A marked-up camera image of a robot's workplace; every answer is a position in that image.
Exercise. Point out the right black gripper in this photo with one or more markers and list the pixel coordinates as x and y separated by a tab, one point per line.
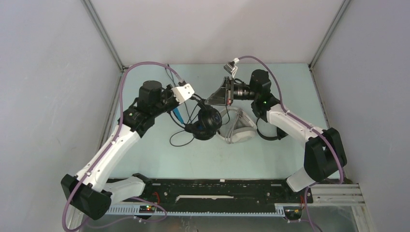
225	95

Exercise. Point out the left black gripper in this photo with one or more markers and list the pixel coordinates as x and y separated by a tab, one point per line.
168	91

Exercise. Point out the white headphones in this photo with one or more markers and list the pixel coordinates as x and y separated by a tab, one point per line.
243	128

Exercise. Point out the black blue headphones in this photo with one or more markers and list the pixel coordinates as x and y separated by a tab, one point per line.
208	123

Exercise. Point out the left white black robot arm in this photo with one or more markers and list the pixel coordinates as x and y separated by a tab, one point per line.
89	190

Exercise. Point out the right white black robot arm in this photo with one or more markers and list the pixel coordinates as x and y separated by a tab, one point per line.
324	152

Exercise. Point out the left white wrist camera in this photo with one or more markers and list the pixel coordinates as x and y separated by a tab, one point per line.
183	93

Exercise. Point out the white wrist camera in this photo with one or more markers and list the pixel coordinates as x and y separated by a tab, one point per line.
231	67
183	93

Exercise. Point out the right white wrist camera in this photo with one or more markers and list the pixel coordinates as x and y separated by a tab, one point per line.
231	67

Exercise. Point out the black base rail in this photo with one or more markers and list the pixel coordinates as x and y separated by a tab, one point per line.
223	196

